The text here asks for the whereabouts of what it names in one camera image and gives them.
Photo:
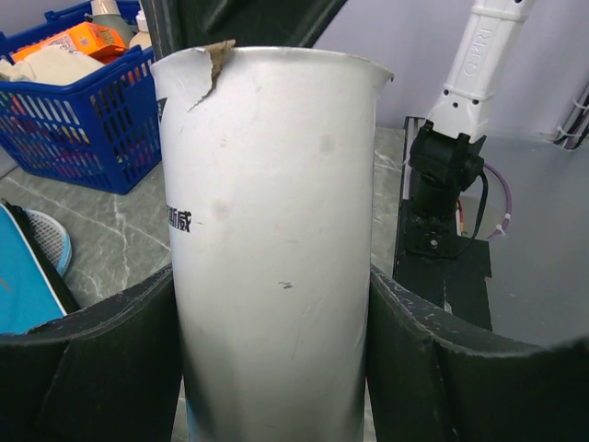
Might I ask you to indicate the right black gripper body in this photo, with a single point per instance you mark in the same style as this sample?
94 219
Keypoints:
180 24

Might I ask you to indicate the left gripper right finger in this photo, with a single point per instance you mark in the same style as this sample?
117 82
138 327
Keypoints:
434 377

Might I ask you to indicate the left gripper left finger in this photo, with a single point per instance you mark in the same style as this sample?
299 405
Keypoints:
108 372

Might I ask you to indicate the white shuttlecock tube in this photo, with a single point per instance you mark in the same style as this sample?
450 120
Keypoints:
272 314

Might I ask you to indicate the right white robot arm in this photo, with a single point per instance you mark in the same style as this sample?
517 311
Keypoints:
474 69

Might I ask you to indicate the badminton racket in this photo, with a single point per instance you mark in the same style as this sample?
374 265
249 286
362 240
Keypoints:
52 238

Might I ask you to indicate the white pump bottle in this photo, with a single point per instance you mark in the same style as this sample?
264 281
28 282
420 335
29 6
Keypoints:
142 37

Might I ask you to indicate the grey pump bottle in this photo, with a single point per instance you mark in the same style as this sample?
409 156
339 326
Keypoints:
106 13

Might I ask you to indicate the orange carton box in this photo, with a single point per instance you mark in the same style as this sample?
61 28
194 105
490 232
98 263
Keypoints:
99 42

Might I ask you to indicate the blue racket cover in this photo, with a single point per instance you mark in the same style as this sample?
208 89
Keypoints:
32 290

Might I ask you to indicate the beige cloth bag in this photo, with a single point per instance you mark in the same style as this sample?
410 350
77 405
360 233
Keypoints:
52 65

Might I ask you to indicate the blue plastic basket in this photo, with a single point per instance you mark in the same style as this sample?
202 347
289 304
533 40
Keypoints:
100 132

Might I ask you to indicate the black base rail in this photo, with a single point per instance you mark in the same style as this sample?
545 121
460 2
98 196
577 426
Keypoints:
433 258

